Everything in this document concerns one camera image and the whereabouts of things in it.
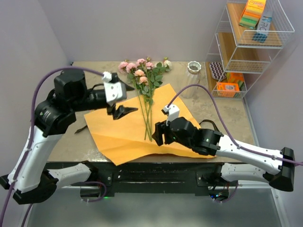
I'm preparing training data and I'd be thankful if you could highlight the blue puzzle cube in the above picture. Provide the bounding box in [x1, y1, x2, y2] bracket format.
[252, 32, 268, 44]

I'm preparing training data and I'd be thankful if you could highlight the peach rose stem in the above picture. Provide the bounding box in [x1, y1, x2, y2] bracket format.
[134, 69, 152, 141]

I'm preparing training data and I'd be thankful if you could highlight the orange box in basket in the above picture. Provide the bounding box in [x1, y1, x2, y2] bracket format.
[216, 82, 240, 98]

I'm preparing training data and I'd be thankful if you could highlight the white wire shelf rack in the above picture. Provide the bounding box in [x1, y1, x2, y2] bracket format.
[205, 0, 294, 99]

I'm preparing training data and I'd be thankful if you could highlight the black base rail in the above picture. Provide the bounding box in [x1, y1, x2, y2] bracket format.
[83, 161, 230, 197]

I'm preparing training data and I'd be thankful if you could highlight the white ribbed vase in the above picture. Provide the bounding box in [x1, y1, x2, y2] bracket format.
[180, 61, 201, 98]

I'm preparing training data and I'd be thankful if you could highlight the white rose leafy stem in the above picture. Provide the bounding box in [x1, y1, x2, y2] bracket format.
[145, 57, 172, 133]

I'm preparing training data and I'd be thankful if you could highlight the pale pink rose stem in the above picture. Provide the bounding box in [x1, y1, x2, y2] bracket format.
[117, 61, 152, 142]

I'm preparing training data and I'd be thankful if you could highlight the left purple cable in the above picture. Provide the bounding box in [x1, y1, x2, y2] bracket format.
[0, 66, 107, 227]

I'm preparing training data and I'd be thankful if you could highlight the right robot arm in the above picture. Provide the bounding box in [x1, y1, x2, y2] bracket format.
[152, 117, 295, 192]

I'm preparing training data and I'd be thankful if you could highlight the colourful sponge pack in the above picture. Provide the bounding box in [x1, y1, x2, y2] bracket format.
[239, 0, 266, 29]

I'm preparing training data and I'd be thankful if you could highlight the black printed ribbon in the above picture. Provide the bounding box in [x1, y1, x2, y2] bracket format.
[74, 119, 220, 135]

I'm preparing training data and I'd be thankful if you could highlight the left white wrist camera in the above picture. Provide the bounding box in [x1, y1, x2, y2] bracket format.
[102, 71, 127, 103]

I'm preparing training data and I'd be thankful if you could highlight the striped wavy cloth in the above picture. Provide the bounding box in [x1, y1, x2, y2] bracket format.
[209, 62, 226, 80]

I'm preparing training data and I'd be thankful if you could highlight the grey tall box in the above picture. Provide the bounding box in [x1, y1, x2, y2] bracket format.
[255, 10, 273, 36]

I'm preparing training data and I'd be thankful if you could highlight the orange wrapping paper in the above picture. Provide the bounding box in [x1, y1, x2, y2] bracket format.
[84, 84, 213, 166]

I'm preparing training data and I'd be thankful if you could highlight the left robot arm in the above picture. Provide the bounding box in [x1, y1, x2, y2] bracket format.
[0, 66, 134, 205]

